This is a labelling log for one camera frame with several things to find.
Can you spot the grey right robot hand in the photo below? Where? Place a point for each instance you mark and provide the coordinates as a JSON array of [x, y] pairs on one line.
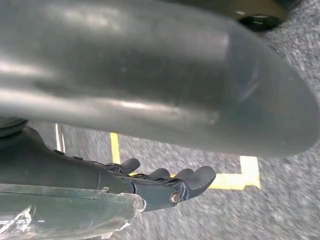
[[62, 172]]

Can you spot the yellow floor tape by shelf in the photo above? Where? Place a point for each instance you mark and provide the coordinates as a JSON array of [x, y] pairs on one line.
[[232, 181]]

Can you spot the ribbed grey right arm sleeve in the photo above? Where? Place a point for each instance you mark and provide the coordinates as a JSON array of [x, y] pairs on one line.
[[11, 127]]

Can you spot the black round robot joint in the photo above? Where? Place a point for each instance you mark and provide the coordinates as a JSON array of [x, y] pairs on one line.
[[260, 22]]

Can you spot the clear plastic camera guard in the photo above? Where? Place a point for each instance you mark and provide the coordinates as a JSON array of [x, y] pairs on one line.
[[62, 212]]

